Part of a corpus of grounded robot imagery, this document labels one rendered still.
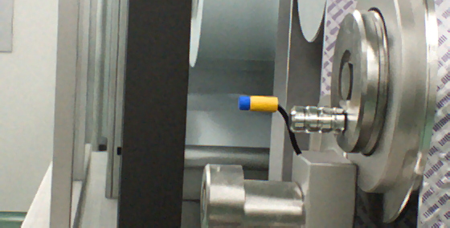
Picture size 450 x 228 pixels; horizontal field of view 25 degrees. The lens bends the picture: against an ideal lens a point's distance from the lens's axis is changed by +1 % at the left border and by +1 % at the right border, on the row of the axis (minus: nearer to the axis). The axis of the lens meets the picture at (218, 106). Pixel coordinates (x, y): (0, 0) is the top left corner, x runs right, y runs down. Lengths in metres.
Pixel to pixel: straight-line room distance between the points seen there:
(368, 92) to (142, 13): 0.33
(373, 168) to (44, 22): 5.55
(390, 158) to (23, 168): 5.66
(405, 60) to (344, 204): 0.10
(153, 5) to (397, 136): 0.35
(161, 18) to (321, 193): 0.29
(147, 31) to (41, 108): 5.28
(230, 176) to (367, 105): 0.10
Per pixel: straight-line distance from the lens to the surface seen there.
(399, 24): 0.48
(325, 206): 0.54
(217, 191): 0.54
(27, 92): 6.05
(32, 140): 6.08
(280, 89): 0.88
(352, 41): 0.52
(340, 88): 0.54
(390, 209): 0.51
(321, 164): 0.54
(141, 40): 0.78
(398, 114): 0.48
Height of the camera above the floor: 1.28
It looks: 5 degrees down
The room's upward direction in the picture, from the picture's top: 3 degrees clockwise
